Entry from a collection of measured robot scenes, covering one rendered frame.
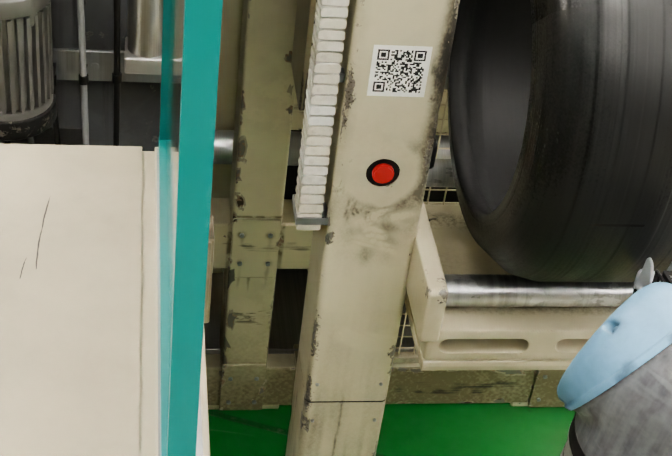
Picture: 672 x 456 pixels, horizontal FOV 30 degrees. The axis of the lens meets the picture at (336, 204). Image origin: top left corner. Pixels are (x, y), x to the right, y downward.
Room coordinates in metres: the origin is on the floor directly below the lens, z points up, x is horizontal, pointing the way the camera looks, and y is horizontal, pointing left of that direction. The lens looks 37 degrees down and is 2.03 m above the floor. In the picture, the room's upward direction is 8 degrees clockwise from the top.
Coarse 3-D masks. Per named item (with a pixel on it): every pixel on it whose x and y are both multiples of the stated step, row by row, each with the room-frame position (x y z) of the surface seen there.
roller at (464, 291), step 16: (448, 288) 1.33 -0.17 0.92; (464, 288) 1.33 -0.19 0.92; (480, 288) 1.34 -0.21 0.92; (496, 288) 1.34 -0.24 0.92; (512, 288) 1.35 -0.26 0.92; (528, 288) 1.35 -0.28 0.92; (544, 288) 1.36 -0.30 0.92; (560, 288) 1.36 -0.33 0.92; (576, 288) 1.37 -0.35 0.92; (592, 288) 1.37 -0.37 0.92; (608, 288) 1.38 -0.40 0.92; (624, 288) 1.38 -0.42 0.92; (448, 304) 1.32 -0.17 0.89; (464, 304) 1.33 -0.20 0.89; (480, 304) 1.33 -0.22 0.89; (496, 304) 1.34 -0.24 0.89; (512, 304) 1.34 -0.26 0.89; (528, 304) 1.35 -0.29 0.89; (544, 304) 1.35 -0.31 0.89; (560, 304) 1.36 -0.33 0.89; (576, 304) 1.36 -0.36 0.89; (592, 304) 1.36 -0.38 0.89; (608, 304) 1.37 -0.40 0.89
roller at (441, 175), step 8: (440, 160) 1.63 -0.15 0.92; (448, 160) 1.63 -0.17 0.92; (432, 168) 1.61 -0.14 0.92; (440, 168) 1.61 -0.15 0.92; (448, 168) 1.62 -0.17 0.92; (432, 176) 1.60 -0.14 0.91; (440, 176) 1.61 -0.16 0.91; (448, 176) 1.61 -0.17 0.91; (432, 184) 1.60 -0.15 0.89; (440, 184) 1.61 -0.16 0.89; (448, 184) 1.61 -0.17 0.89
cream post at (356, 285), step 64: (384, 0) 1.37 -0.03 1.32; (448, 0) 1.39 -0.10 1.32; (448, 64) 1.40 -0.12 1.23; (384, 128) 1.38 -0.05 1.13; (384, 192) 1.38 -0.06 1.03; (320, 256) 1.40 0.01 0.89; (384, 256) 1.38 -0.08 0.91; (320, 320) 1.37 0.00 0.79; (384, 320) 1.39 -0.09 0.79; (320, 384) 1.37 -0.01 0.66; (384, 384) 1.39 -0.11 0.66; (320, 448) 1.37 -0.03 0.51
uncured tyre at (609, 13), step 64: (512, 0) 1.77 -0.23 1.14; (576, 0) 1.32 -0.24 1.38; (640, 0) 1.32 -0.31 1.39; (512, 64) 1.74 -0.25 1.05; (576, 64) 1.27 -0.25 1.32; (640, 64) 1.27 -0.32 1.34; (448, 128) 1.64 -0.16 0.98; (512, 128) 1.68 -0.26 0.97; (576, 128) 1.24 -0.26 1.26; (640, 128) 1.24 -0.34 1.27; (512, 192) 1.29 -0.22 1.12; (576, 192) 1.22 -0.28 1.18; (640, 192) 1.23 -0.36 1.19; (512, 256) 1.29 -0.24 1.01; (576, 256) 1.24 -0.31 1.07; (640, 256) 1.26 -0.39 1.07
